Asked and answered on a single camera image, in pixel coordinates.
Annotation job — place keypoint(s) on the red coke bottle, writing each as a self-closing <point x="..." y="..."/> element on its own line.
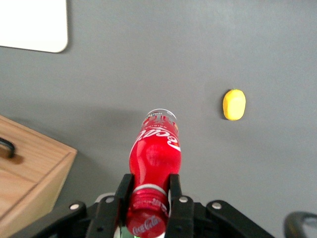
<point x="154" y="161"/>

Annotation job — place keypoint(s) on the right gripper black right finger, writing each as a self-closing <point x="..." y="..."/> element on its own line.
<point x="179" y="210"/>

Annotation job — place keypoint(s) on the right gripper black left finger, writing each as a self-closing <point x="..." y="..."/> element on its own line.
<point x="109" y="210"/>

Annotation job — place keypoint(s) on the yellow toy lemon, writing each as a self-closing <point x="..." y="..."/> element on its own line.
<point x="234" y="105"/>

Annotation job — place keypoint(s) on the wooden drawer front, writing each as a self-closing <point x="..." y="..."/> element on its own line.
<point x="37" y="158"/>
<point x="12" y="196"/>

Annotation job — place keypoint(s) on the oak wooden drawer cabinet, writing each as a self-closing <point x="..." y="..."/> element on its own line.
<point x="29" y="178"/>

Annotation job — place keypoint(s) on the beige rectangular tray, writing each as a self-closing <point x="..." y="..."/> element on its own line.
<point x="32" y="22"/>

